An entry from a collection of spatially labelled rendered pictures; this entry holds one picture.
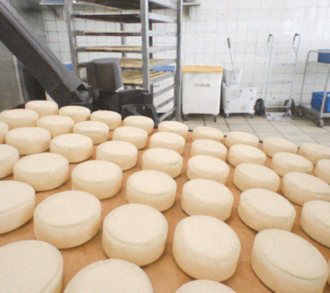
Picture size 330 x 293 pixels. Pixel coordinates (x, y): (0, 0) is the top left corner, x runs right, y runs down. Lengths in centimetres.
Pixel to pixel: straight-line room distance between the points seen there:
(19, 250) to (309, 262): 19
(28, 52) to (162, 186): 44
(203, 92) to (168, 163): 342
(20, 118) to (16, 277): 28
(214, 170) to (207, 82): 339
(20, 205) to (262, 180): 24
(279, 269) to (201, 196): 9
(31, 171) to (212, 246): 18
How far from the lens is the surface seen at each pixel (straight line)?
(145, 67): 149
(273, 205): 28
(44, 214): 24
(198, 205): 26
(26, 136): 38
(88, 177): 28
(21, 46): 63
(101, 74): 58
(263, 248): 23
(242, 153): 38
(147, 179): 28
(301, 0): 460
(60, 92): 62
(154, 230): 22
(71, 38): 171
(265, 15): 445
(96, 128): 40
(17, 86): 407
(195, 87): 370
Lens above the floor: 111
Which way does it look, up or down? 18 degrees down
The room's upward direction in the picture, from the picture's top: straight up
